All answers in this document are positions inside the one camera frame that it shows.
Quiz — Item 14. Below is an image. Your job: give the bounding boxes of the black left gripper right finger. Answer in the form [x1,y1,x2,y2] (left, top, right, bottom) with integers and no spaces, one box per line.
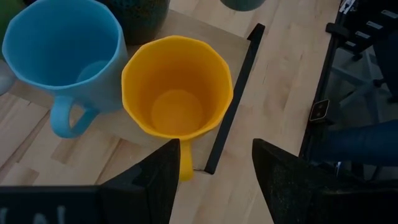
[252,138,334,224]

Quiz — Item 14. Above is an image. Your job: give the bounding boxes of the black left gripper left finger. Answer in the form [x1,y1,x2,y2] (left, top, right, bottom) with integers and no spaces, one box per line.
[101,138,182,224]

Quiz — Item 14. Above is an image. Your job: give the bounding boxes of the yellow faceted mug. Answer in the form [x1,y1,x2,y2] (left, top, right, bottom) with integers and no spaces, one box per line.
[121,35,234,182]

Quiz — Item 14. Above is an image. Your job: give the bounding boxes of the blue mug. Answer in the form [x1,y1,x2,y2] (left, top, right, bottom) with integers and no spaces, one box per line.
[1,0,129,139]

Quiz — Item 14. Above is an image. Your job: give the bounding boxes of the dark speckled mug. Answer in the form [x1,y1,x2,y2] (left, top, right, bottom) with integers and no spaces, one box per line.
[102,0,171,46]

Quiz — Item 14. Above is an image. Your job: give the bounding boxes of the green ribbed mug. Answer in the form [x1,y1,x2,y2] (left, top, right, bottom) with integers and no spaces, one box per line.
[0,0,24,96]

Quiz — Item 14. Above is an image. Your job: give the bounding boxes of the person's leg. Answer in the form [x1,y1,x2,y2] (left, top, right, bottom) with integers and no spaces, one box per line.
[310,119,398,166]

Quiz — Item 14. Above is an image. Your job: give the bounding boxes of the grey chair base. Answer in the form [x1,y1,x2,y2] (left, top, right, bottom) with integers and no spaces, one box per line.
[329,46,398,104]

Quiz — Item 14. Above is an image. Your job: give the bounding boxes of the wooden tray board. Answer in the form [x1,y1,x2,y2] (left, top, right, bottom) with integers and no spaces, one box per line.
[9,9,266,175]

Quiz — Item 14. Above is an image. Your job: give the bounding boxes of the white mug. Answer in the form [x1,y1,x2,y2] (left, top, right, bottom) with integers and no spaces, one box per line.
[220,0,267,12]

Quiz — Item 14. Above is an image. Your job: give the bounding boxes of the black table-edge camera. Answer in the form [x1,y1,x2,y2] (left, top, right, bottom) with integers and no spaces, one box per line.
[309,98,330,122]

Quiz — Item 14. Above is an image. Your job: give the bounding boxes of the black aluminium table frame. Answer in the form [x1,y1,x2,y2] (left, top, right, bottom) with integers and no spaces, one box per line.
[298,0,398,175]

